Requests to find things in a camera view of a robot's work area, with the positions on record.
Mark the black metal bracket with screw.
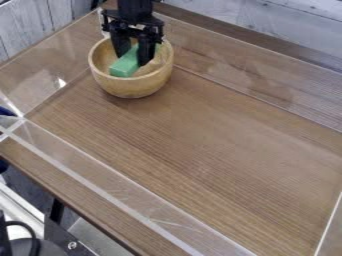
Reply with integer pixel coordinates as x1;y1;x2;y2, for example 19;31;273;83
45;219;100;256

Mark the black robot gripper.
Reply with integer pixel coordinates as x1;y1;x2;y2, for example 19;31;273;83
101;0;165;66

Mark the clear acrylic tray enclosure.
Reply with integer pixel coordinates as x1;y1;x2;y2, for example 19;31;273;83
0;6;342;256

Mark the brown wooden bowl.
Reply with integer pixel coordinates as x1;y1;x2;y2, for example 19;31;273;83
89;37;174;98

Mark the black cable loop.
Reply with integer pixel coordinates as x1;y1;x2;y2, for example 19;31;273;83
0;220;43;256

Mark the black table leg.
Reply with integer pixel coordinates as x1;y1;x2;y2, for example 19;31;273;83
50;199;65;224

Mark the green rectangular block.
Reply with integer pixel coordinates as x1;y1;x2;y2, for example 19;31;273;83
109;42;164;78

